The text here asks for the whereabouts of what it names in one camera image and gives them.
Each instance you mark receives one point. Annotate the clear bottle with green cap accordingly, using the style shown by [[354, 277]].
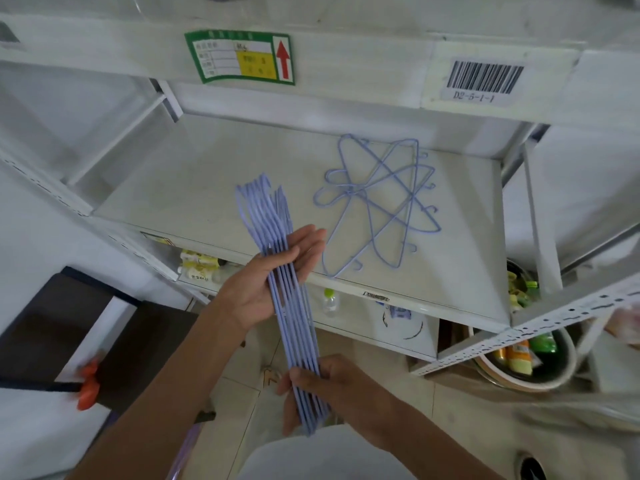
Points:
[[330, 302]]

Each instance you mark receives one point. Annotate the person's left fingers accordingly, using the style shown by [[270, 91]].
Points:
[[310, 242]]

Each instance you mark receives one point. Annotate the green snack packet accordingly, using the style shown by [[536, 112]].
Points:
[[544, 343]]

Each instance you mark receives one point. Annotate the yellow and white packets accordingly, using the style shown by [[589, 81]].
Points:
[[197, 264]]

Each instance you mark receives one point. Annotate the small white shelf edge sticker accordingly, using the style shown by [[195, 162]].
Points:
[[376, 295]]

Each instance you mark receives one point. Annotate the person's right thumb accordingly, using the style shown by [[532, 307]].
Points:
[[307, 377]]

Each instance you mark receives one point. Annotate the white barcode label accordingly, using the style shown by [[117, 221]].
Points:
[[485, 78]]

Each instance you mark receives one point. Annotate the person's left hand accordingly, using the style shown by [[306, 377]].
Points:
[[250, 289]]

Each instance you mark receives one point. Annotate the round bowl with dark inside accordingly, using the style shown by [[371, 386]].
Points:
[[547, 382]]

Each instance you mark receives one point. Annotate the black round object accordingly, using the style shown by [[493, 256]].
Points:
[[531, 467]]

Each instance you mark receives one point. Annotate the orange clamp with black bar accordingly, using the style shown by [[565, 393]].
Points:
[[89, 387]]

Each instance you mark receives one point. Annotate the loose pile of tangled hangers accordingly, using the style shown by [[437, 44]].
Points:
[[368, 201]]

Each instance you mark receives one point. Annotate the person's right forearm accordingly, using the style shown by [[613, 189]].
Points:
[[440, 444]]

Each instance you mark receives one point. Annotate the dark brown stool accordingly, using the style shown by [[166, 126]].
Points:
[[140, 354]]

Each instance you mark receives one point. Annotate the white garment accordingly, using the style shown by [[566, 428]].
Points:
[[325, 457]]

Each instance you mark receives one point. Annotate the orange and yellow snack packet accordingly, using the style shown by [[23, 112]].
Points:
[[520, 357]]

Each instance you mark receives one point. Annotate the white metal shelf rack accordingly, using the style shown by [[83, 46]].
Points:
[[200, 184]]

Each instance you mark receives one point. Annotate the person's left forearm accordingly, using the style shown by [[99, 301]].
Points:
[[165, 394]]

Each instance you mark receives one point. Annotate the green and yellow label sticker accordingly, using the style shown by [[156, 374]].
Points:
[[240, 57]]

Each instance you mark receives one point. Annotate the person's right hand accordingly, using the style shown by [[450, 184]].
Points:
[[350, 389]]

